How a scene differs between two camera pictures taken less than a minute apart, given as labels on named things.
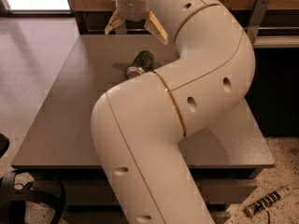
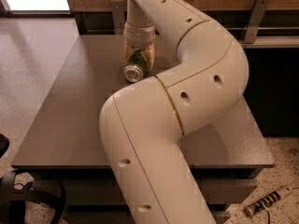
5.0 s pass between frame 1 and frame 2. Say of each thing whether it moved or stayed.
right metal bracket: stayed
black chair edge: stayed
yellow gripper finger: moved
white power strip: stayed
